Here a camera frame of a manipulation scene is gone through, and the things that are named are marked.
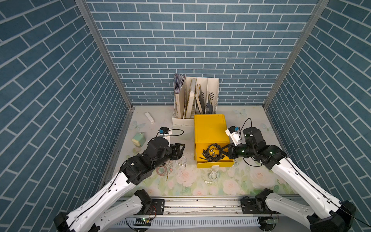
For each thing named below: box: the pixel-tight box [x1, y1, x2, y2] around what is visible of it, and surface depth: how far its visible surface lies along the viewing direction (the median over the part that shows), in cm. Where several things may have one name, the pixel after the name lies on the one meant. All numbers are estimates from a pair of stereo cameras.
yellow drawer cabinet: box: [194, 114, 230, 153], surface depth 82 cm
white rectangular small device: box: [144, 112, 155, 125], surface depth 111 cm
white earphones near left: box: [176, 155, 188, 168], surface depth 91 cm
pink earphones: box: [156, 160, 174, 182], surface depth 88 cm
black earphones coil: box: [198, 143, 223, 162], surface depth 78 cm
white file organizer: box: [171, 73, 220, 128], surface depth 105 cm
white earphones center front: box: [204, 169, 219, 185], surface depth 86 cm
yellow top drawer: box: [195, 143, 235, 169], surface depth 77 cm
